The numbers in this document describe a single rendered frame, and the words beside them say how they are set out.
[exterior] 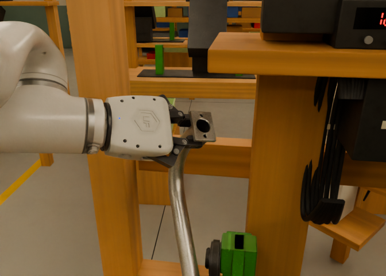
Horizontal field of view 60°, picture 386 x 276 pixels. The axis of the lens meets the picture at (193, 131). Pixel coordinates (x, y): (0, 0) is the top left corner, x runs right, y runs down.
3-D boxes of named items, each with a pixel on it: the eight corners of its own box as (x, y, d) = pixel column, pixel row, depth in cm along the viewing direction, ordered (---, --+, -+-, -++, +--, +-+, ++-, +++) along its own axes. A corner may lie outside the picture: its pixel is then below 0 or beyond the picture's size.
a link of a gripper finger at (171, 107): (170, 117, 55) (205, 120, 58) (168, 101, 57) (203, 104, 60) (163, 125, 58) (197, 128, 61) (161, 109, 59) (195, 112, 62)
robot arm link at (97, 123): (88, 143, 45) (111, 144, 46) (87, 86, 48) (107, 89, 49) (78, 164, 51) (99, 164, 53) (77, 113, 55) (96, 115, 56)
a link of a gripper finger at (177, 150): (175, 152, 53) (212, 153, 56) (173, 134, 54) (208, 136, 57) (168, 159, 55) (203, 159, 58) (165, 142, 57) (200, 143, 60)
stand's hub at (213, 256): (218, 287, 66) (219, 258, 63) (203, 286, 67) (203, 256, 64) (221, 260, 73) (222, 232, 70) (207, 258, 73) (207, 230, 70)
